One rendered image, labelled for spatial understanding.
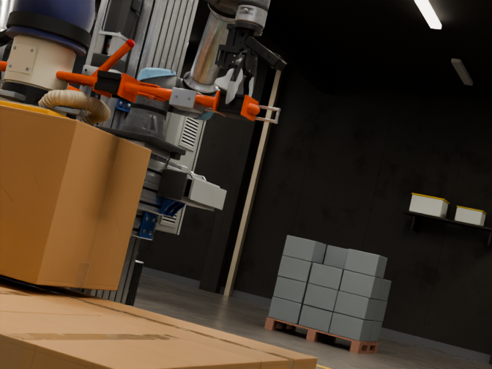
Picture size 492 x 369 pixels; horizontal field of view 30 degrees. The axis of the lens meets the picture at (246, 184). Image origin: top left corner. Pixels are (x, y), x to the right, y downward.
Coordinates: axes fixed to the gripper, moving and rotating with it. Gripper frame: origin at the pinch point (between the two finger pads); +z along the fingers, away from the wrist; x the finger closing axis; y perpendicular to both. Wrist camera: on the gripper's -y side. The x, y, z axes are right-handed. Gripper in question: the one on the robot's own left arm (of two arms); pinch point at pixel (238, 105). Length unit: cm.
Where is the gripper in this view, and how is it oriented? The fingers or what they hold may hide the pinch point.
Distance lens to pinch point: 225.8
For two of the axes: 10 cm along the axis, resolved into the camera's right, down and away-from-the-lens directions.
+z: -2.3, 9.7, -0.7
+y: -9.0, -1.8, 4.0
